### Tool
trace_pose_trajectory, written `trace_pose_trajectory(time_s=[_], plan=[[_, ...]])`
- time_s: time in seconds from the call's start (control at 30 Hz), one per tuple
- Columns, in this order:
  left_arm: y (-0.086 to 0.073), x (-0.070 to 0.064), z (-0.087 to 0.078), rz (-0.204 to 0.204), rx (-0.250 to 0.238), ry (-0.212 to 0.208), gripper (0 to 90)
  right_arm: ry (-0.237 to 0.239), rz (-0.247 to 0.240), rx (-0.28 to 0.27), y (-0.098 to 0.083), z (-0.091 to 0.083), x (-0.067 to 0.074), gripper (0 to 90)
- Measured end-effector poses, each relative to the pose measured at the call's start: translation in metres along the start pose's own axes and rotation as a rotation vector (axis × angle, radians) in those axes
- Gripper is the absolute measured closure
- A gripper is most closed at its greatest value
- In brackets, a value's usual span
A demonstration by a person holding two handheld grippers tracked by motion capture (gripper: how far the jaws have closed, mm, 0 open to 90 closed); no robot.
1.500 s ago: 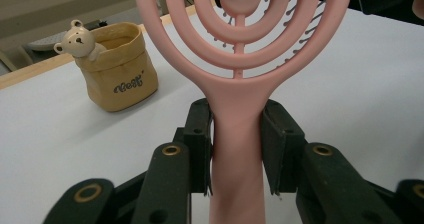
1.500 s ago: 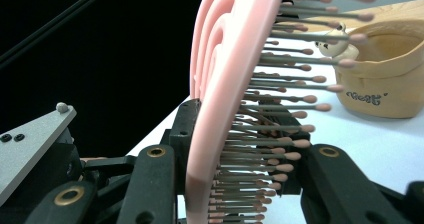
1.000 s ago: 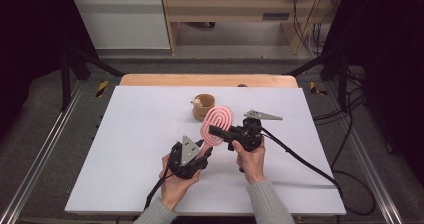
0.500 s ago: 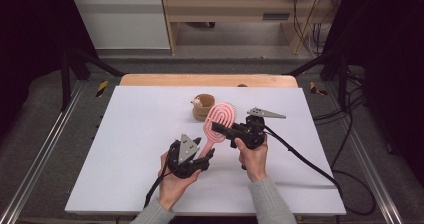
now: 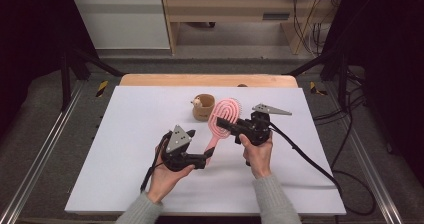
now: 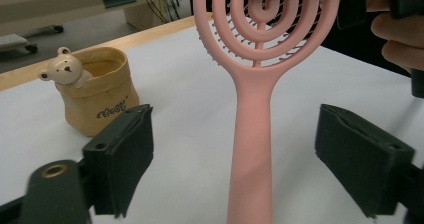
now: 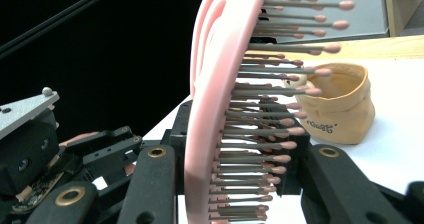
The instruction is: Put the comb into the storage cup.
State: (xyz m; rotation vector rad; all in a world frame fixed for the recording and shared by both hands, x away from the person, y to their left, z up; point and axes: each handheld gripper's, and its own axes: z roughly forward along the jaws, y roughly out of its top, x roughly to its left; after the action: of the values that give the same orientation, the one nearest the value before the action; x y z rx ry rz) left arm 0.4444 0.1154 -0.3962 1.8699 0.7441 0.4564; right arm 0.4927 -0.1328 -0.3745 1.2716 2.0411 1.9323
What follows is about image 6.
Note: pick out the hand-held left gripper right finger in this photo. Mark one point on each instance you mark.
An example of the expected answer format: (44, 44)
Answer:
(360, 157)

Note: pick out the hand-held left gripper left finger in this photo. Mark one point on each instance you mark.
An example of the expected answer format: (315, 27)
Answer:
(123, 157)

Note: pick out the pink hairbrush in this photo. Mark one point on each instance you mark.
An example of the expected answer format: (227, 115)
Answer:
(251, 134)

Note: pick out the tan bear storage pouch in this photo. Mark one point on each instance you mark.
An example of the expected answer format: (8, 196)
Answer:
(96, 94)

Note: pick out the white table cover board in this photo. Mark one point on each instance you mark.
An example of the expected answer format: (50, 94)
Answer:
(193, 100)

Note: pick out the wooden table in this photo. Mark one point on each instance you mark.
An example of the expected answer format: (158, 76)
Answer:
(20, 75)

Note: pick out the grey rectangular desk tag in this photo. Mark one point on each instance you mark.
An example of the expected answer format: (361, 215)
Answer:
(119, 0)

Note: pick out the low wheeled trolley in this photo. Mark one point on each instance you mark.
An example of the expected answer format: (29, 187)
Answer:
(20, 42)

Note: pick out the light wooden desk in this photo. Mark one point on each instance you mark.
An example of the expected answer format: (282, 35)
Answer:
(66, 12)

